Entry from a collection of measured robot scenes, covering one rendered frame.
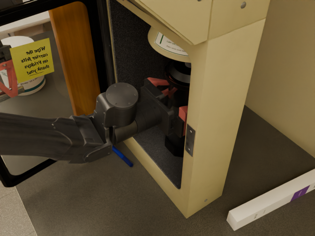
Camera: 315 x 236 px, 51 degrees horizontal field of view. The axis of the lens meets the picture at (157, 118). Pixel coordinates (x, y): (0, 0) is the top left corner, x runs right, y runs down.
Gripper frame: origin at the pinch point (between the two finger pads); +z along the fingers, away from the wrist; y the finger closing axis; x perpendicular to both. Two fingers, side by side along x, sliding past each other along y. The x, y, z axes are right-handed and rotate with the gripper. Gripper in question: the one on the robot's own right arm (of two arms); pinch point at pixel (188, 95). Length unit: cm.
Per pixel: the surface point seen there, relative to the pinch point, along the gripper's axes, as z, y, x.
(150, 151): -8.3, 2.5, 15.9
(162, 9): -17.6, -13.7, -29.9
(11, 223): -50, 75, 118
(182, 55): -6.6, -4.8, -15.2
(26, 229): -45, 67, 118
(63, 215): -32.2, 3.3, 24.0
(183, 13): -14.6, -13.7, -28.5
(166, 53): -8.1, -2.2, -14.8
